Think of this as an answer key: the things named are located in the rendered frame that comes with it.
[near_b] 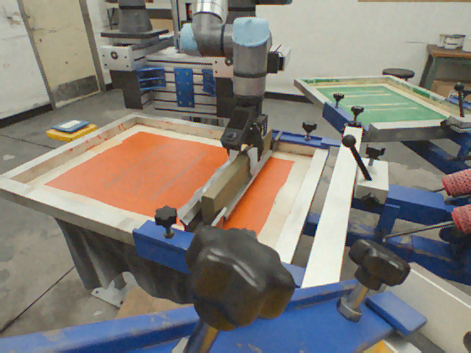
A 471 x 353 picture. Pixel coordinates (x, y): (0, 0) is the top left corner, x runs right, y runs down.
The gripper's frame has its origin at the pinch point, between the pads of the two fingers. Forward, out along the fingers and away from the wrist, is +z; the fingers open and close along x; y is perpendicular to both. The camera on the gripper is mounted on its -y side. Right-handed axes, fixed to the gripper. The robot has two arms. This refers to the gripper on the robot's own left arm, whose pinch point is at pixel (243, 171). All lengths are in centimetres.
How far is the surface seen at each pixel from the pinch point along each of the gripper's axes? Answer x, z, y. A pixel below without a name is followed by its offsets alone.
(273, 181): -6.6, 5.3, 6.9
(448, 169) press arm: -56, 11, 46
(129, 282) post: 74, 100, 17
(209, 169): 13.1, 5.3, 5.5
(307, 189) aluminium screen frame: -16.7, 1.9, 1.2
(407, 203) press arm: -37.3, -2.6, -2.7
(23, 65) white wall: 367, 35, 188
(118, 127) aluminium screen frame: 56, 2, 15
